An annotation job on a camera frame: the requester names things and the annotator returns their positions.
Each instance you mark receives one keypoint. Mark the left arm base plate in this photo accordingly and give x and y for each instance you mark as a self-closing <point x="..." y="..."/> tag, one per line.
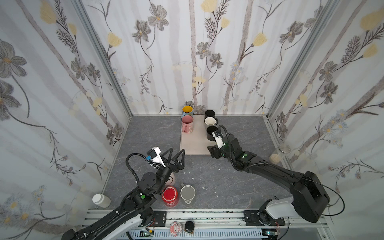
<point x="156" y="219"/>

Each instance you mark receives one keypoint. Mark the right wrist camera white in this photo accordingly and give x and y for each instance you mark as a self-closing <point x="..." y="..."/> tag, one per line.
<point x="218" y="139"/>

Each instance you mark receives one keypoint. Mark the blue mug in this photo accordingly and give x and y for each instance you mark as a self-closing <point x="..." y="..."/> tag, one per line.
<point x="187" y="111"/>

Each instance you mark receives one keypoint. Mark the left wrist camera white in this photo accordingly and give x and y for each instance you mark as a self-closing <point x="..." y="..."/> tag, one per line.
<point x="154" y="158"/>

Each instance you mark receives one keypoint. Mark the grey mug white inside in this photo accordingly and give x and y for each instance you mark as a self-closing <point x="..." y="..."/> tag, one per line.
<point x="211" y="121"/>

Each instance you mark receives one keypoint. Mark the red mug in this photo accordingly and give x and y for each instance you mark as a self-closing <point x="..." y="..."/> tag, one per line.
<point x="170" y="197"/>

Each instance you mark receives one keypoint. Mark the black and white mug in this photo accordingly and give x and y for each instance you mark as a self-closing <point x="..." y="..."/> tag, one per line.
<point x="210" y="130"/>

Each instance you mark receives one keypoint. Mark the pink glass mug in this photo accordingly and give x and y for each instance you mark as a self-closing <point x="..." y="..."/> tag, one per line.
<point x="187" y="124"/>

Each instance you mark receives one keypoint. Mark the beige round sponge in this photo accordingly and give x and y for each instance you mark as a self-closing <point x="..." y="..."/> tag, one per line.
<point x="275" y="158"/>

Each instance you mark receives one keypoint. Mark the pink figurine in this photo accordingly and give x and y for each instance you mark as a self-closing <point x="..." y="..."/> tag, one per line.
<point x="176" y="228"/>

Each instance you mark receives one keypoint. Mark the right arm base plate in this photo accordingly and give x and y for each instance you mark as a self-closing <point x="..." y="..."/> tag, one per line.
<point x="255" y="217"/>

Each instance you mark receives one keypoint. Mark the pale pink mug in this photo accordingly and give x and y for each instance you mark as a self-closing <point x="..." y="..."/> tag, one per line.
<point x="171" y="181"/>

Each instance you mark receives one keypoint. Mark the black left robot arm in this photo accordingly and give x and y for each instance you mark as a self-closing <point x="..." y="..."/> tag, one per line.
<point x="135" y="208"/>

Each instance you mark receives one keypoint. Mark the grey mug white rim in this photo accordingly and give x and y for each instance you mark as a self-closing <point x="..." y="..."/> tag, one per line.
<point x="188" y="194"/>

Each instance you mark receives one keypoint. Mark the beige rectangular tray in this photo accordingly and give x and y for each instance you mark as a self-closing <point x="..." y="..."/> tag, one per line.
<point x="196" y="142"/>

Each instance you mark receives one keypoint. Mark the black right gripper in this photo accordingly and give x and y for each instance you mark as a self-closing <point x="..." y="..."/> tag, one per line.
<point x="214" y="150"/>

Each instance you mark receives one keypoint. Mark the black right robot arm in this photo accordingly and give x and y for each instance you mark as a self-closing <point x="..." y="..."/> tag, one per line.
<point x="308" y="198"/>

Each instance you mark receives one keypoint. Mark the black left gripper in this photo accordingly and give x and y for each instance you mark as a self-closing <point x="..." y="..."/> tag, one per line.
<point x="174" y="167"/>

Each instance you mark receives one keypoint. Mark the black round knob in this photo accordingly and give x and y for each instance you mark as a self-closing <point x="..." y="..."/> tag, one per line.
<point x="189" y="227"/>

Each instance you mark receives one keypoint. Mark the aluminium rail frame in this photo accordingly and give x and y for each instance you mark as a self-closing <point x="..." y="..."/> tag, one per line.
<point x="227" y="224"/>

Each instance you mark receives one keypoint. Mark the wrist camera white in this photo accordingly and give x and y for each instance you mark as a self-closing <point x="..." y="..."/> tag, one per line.
<point x="218" y="139"/>
<point x="154" y="158"/>

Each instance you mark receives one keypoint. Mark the white plastic bottle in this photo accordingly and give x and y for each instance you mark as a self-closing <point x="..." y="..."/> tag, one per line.
<point x="101" y="200"/>

